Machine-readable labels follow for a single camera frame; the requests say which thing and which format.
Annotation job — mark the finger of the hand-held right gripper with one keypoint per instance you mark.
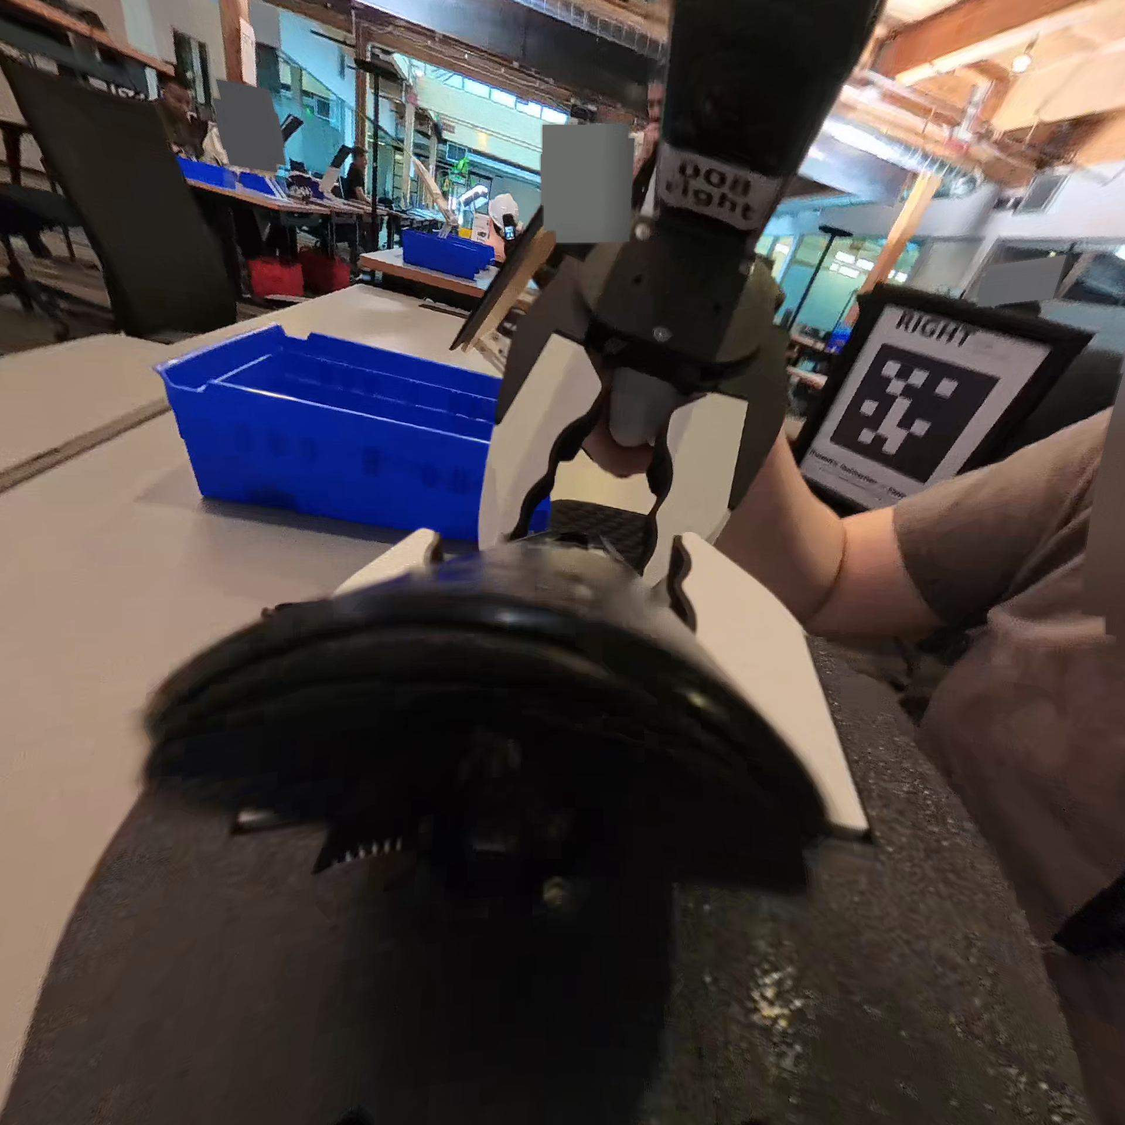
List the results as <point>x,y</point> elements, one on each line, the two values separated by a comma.
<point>703,465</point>
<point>527,413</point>

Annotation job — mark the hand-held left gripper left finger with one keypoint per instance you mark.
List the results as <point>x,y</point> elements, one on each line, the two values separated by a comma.
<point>395,563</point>

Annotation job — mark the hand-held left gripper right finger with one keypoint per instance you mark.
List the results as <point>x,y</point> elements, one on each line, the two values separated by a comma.
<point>756,686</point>

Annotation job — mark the black remote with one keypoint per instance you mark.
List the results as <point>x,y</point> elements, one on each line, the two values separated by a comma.
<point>483,668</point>

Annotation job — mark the blue plastic bin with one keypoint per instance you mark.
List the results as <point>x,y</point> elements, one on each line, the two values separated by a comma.
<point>334,440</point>

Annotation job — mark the person's right hand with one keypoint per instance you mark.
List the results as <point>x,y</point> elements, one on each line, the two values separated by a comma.
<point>602,455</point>

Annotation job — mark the thin black framed board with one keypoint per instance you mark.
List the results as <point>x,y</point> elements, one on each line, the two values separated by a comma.
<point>505,294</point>

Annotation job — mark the blue storage bin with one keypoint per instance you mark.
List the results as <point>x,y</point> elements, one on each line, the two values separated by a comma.
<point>444,251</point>
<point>211,171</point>

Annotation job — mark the black floor lamp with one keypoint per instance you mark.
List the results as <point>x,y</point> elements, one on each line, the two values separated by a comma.
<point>826,264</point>

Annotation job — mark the black framed marker sign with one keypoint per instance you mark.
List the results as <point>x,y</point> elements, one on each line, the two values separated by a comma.
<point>931,404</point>

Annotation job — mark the red bag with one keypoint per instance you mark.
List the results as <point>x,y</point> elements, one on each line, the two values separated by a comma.
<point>324,268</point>
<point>276,277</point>

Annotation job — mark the person's grey-brown t-shirt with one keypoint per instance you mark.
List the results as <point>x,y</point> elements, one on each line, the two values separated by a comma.
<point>1010,659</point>

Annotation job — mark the black office chair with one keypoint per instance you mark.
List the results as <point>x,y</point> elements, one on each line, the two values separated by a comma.
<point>131,202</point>

